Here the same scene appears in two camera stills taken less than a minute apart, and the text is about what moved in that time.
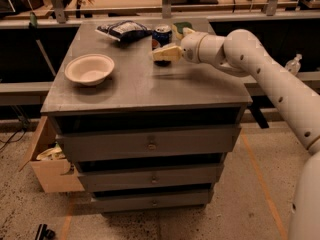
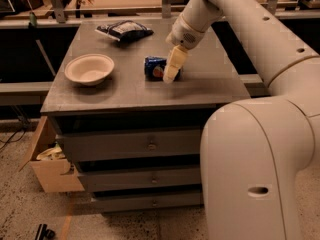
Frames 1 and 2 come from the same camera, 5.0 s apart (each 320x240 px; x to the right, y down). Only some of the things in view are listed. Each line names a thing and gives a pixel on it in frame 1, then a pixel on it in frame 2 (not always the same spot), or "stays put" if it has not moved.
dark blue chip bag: (125, 30) stays put
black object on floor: (44, 234) stays put
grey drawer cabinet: (145, 137) stays put
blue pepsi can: (162, 36) -> (154, 69)
